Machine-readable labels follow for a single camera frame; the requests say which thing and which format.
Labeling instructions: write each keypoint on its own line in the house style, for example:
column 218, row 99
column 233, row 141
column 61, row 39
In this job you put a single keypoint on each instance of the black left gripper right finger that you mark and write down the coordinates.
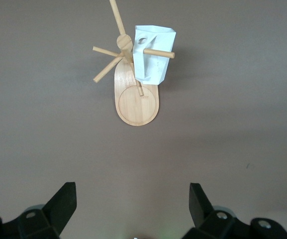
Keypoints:
column 208, row 219

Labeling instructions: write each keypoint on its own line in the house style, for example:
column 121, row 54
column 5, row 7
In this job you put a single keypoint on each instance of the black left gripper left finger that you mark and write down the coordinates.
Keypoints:
column 51, row 216

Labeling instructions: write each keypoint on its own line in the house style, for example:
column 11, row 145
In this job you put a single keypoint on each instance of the white faceted cup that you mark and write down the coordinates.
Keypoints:
column 158, row 67

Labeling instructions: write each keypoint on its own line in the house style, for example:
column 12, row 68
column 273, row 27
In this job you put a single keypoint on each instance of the wooden cup rack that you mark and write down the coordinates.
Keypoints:
column 135, row 107

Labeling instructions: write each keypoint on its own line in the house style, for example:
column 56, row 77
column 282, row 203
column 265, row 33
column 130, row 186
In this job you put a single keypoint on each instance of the brown paper table cover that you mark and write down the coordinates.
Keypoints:
column 58, row 149

